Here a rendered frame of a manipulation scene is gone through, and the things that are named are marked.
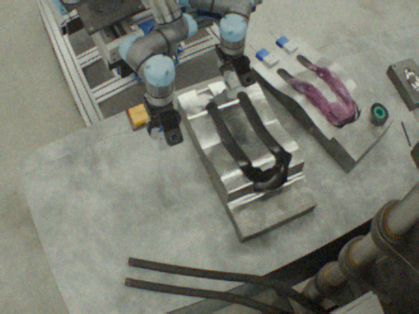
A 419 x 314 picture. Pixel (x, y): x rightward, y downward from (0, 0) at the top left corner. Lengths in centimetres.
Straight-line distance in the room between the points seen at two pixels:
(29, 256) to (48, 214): 87
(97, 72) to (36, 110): 46
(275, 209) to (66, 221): 67
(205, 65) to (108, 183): 109
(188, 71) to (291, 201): 114
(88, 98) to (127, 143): 82
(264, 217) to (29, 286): 135
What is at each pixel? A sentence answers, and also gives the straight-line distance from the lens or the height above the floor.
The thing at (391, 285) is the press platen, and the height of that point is 129.
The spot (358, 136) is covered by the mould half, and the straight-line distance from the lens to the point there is 183.
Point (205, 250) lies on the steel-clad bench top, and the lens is 171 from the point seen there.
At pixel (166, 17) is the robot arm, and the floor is 132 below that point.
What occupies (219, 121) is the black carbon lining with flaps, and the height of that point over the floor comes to 88.
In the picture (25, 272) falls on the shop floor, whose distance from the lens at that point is 262.
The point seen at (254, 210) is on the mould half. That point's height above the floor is 86.
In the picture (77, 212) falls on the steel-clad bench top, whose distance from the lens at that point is 178.
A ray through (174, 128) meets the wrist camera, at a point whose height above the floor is 109.
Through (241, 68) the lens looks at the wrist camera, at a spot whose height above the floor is 108.
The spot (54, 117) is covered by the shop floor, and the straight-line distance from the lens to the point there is 288.
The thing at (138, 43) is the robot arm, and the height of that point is 128.
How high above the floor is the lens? 245
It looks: 65 degrees down
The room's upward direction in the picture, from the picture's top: 6 degrees clockwise
